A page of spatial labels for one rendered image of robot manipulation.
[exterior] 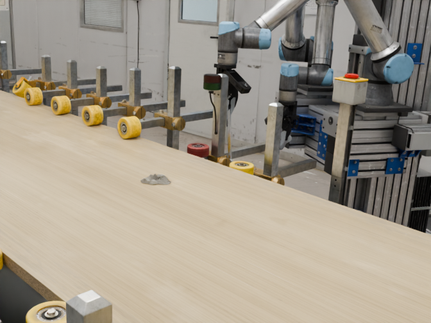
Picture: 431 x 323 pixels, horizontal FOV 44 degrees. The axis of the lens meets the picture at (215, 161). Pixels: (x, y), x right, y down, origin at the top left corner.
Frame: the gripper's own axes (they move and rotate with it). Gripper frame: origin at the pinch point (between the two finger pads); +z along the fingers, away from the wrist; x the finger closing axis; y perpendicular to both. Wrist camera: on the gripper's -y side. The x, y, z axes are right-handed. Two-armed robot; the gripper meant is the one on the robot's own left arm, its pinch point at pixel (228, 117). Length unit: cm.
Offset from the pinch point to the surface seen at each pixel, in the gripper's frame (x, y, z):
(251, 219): 52, -58, 9
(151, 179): 54, -22, 8
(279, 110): 11.1, -32.6, -9.7
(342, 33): -253, 110, -22
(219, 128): 12.2, -7.6, 1.1
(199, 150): 19.2, -5.1, 8.7
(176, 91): 11.1, 17.4, -8.1
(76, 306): 121, -93, -11
